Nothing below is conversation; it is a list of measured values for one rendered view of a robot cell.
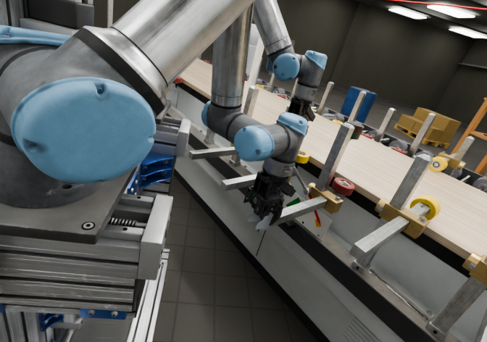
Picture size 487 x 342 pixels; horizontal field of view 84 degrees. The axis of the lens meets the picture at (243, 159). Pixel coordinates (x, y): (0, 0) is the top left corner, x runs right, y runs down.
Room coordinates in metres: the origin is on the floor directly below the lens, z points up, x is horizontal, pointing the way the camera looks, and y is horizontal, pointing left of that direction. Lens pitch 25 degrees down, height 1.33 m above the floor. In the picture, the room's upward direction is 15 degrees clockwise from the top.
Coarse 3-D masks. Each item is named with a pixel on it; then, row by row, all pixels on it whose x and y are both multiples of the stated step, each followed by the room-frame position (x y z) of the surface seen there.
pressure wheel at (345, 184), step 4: (336, 180) 0.95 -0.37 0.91; (340, 180) 0.97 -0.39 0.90; (344, 180) 0.98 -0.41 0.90; (348, 180) 0.98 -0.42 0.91; (332, 184) 0.96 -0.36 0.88; (336, 184) 0.93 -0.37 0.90; (340, 184) 0.93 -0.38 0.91; (344, 184) 0.94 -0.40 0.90; (348, 184) 0.95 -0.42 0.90; (352, 184) 0.96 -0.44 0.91; (336, 188) 0.93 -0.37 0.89; (340, 188) 0.92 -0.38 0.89; (344, 188) 0.91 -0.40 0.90; (348, 188) 0.91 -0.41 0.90; (352, 188) 0.92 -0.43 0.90; (340, 192) 0.92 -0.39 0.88; (344, 192) 0.91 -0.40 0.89; (348, 192) 0.92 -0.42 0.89
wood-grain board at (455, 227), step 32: (192, 64) 2.82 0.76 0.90; (320, 128) 1.69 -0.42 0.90; (320, 160) 1.14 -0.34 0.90; (352, 160) 1.26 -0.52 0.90; (384, 160) 1.39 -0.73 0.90; (384, 192) 0.98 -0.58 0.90; (416, 192) 1.07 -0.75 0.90; (448, 192) 1.18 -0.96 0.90; (480, 192) 1.31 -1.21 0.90; (448, 224) 0.86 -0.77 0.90; (480, 224) 0.93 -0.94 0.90
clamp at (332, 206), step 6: (312, 186) 0.92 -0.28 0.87; (312, 192) 0.91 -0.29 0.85; (318, 192) 0.90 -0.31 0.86; (324, 192) 0.90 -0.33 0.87; (330, 192) 0.91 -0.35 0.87; (312, 198) 0.91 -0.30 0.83; (330, 198) 0.87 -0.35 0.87; (330, 204) 0.85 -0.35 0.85; (336, 204) 0.84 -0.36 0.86; (330, 210) 0.85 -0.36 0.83; (336, 210) 0.86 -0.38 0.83
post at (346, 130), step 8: (344, 128) 0.91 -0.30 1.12; (352, 128) 0.91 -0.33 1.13; (336, 136) 0.92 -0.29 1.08; (344, 136) 0.90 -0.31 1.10; (336, 144) 0.91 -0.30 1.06; (344, 144) 0.91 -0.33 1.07; (336, 152) 0.90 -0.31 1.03; (328, 160) 0.91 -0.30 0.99; (336, 160) 0.90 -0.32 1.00; (328, 168) 0.91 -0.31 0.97; (336, 168) 0.92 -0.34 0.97; (320, 176) 0.92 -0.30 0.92; (328, 176) 0.90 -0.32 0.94; (320, 184) 0.91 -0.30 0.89; (328, 184) 0.92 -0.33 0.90
